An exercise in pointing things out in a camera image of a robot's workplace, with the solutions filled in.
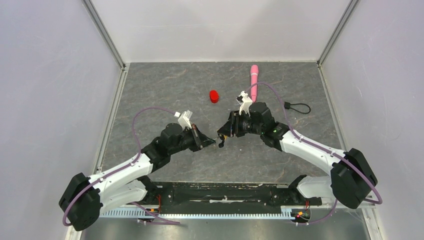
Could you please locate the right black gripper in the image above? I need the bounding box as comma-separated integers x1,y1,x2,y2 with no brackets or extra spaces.
218,110,264,138

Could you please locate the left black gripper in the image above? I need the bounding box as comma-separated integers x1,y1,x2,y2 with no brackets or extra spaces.
169,123,216,155

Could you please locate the yellow black padlock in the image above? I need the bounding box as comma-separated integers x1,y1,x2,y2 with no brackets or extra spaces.
218,133,228,148

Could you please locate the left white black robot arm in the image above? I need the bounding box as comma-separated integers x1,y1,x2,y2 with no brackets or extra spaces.
58,123,216,231

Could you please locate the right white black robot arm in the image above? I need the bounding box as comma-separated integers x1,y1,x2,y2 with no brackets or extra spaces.
217,102,378,209

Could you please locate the red cylindrical cap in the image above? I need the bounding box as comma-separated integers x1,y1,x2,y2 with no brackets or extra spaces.
209,90,220,104

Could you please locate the pink pen-shaped stick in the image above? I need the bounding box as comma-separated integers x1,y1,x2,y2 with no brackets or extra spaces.
250,64,259,103

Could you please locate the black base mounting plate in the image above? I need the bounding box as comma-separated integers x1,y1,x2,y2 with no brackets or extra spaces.
138,182,323,215

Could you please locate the black cable loop strap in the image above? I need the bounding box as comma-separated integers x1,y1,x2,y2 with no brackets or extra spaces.
283,101,312,115

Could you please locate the white slotted cable duct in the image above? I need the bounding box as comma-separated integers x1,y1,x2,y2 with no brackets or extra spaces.
100,207,307,221

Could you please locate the left aluminium frame rail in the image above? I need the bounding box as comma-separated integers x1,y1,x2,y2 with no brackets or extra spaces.
82,0,129,174

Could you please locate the aluminium frame rail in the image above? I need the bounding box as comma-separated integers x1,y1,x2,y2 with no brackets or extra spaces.
316,0,360,150
82,0,129,174

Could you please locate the right aluminium frame rail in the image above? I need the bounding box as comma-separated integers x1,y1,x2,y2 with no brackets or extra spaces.
316,0,360,150

